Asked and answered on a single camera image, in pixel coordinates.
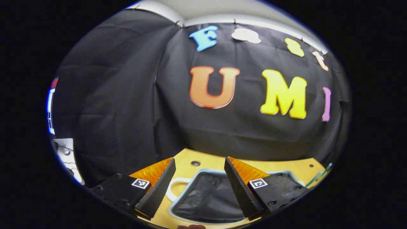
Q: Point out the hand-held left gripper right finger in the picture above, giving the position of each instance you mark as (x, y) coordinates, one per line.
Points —
(237, 190)

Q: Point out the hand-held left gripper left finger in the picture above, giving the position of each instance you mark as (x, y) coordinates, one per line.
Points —
(159, 194)

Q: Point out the light blue suitcase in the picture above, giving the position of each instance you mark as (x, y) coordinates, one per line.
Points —
(206, 197)

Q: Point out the white printed board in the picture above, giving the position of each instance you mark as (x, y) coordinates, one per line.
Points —
(68, 159)

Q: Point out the black backdrop cloth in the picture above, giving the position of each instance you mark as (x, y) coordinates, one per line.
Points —
(127, 95)

